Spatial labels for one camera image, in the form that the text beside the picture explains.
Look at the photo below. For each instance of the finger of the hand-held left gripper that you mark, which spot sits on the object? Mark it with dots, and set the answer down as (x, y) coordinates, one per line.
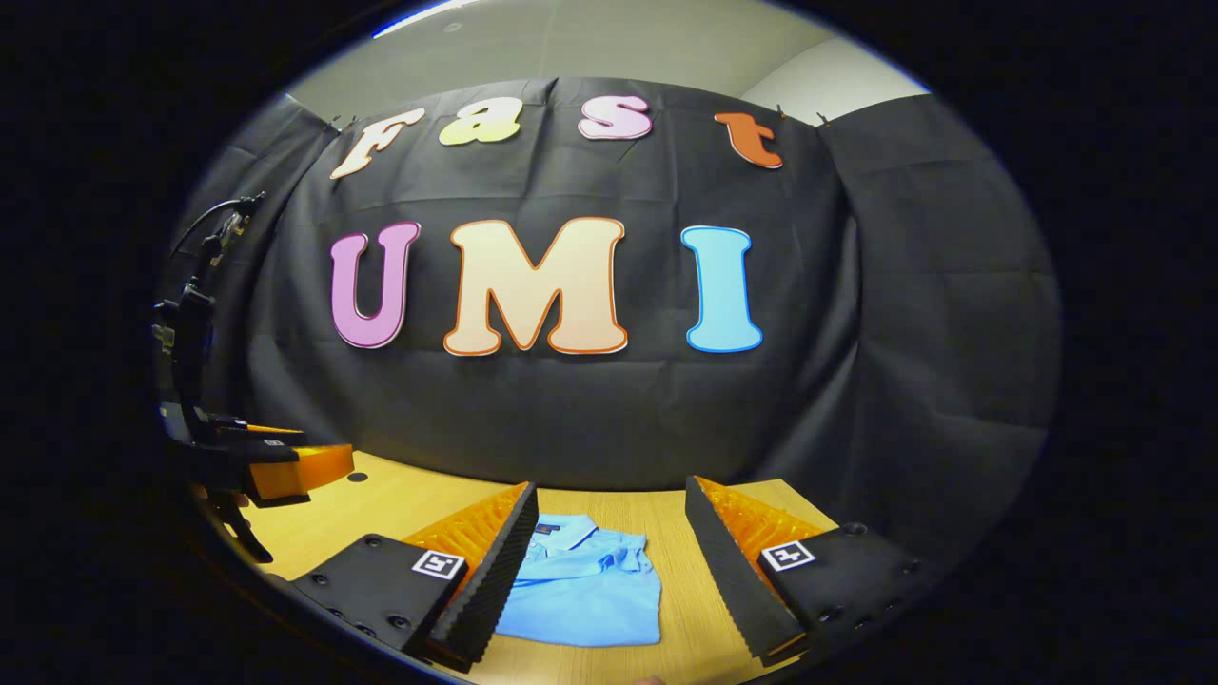
(266, 436)
(300, 471)

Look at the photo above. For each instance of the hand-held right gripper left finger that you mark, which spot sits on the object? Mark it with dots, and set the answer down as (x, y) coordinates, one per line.
(495, 571)

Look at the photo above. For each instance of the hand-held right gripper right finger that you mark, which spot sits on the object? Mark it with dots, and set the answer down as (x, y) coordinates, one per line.
(728, 571)

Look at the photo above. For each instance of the light blue polo T-shirt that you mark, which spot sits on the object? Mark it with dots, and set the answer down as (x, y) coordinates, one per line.
(580, 599)

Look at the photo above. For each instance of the black backdrop cloth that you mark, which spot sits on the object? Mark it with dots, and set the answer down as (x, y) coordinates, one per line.
(590, 400)

